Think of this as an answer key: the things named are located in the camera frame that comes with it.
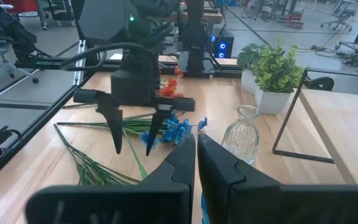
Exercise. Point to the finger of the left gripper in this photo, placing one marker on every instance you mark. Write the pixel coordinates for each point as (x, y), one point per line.
(115, 124)
(158, 119)

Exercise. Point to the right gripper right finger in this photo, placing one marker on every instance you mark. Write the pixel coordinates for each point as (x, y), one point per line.
(291, 205)

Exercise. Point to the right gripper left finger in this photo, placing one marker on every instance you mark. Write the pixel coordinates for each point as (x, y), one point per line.
(120, 205)

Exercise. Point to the blue artificial flower bunch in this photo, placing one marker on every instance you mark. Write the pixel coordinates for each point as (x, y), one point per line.
(176, 130)

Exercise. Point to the orange-red artificial flower bunch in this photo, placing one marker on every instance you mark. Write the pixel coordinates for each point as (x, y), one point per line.
(168, 91)

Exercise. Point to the red artificial flower bunch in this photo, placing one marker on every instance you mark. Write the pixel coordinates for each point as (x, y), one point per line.
(179, 71)

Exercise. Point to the purple artificial flower bunch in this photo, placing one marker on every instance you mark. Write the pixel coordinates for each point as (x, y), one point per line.
(87, 169)

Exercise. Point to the clear ribbed glass vase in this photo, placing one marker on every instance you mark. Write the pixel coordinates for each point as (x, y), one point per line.
(241, 137)

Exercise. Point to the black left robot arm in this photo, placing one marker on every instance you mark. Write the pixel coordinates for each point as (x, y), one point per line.
(104, 21)

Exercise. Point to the computer tower blue lights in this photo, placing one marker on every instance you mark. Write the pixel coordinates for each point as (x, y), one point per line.
(225, 40)

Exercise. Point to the dark-leaf plant white pot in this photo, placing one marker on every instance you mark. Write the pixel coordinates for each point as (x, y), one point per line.
(249, 56)

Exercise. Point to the office chair white base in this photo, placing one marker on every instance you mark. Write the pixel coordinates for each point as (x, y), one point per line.
(6, 67)

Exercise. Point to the light-green plant white pot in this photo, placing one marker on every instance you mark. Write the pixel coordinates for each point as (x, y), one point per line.
(275, 71)

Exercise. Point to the red tool cart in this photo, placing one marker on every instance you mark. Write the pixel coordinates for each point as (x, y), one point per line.
(294, 18)

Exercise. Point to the grey office chair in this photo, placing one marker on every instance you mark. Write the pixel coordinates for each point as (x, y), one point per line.
(342, 14)

